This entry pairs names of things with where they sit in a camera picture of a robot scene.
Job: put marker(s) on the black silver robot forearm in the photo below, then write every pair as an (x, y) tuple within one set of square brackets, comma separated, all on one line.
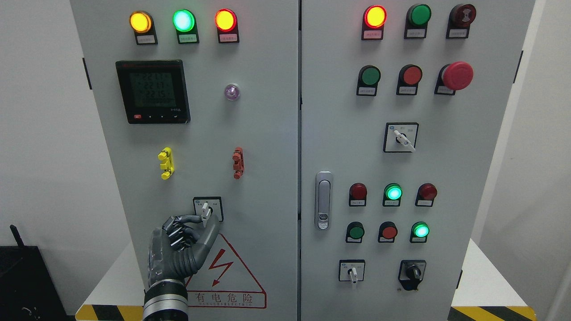
[(166, 300)]

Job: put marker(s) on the red lit indicator light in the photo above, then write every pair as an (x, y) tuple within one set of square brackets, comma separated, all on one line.
[(226, 24), (374, 19)]

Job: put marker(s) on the white platform with hazard stripes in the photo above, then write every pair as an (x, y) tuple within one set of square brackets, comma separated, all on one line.
[(483, 293)]

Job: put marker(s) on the black rotary knob switch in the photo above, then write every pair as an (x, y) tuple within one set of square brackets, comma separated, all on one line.
[(411, 273)]

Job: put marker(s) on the green lit indicator light middle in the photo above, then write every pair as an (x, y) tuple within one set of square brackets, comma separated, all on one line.
[(392, 195)]

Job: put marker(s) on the dark red buzzer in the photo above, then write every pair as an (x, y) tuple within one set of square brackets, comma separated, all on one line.
[(460, 19)]

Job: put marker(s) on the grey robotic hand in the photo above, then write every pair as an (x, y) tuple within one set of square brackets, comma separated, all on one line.
[(178, 251)]

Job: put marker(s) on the green lit indicator light left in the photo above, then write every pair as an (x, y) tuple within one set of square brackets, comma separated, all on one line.
[(185, 25)]

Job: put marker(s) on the white rotary switch upper right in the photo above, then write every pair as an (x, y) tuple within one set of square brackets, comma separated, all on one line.
[(400, 137)]

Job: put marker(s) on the red terminal clip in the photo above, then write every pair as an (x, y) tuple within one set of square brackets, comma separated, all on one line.
[(238, 159)]

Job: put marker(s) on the silver door lock handle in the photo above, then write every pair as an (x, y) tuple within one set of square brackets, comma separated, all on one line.
[(323, 185)]

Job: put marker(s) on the dark red indicator light right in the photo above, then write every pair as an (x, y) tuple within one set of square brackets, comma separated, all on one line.
[(426, 195)]

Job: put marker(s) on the black box with antenna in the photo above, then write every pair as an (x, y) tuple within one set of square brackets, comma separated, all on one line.
[(27, 292)]

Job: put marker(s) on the red emergency stop button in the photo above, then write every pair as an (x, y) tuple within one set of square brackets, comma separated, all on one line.
[(453, 77)]

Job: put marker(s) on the red electric hazard warning sticker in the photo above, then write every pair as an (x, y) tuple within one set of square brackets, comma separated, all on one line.
[(225, 281)]

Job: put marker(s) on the red lit indicator light right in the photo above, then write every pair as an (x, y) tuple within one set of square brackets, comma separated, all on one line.
[(374, 19)]

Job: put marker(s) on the clear small lamp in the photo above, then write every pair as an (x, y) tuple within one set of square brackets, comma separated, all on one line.
[(232, 92)]

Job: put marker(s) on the green push button second row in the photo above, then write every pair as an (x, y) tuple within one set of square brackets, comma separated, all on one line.
[(368, 80)]

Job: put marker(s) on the white rotary switch lower right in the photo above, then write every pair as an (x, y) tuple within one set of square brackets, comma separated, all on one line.
[(351, 270)]

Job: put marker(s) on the green lit indicator light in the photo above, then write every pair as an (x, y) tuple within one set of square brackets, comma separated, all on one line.
[(392, 195), (185, 25)]

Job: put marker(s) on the red lit indicator light left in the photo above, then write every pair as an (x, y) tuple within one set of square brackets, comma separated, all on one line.
[(226, 24)]

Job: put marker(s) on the red push button second row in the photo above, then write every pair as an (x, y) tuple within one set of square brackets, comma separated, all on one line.
[(408, 80)]

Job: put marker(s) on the black digital power meter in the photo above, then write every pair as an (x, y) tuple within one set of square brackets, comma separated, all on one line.
[(154, 91)]

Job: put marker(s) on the yellow indicator light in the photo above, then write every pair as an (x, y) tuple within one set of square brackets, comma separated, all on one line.
[(144, 30)]

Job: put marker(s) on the red push button lower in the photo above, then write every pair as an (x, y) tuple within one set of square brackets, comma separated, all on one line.
[(387, 232)]

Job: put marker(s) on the grey electrical cabinet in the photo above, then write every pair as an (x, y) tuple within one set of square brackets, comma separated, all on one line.
[(297, 66)]

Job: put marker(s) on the green push button top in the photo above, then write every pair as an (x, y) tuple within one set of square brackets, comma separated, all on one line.
[(416, 21)]

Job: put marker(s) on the green lit push button lower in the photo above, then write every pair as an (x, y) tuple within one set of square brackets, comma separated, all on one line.
[(419, 232)]

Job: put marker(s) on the yellow terminal clip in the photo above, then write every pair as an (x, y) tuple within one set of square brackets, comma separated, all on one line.
[(166, 159)]

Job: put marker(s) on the dark red indicator light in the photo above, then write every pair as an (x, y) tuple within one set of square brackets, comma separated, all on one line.
[(426, 195), (357, 195)]

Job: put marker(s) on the dark red indicator light left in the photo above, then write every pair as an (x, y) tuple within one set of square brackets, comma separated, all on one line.
[(357, 195)]

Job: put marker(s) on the white rotary switch door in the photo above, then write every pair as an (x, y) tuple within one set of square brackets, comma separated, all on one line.
[(214, 203)]

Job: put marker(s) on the white rotary switch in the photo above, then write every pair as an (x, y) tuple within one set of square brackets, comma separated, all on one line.
[(400, 137), (351, 270)]

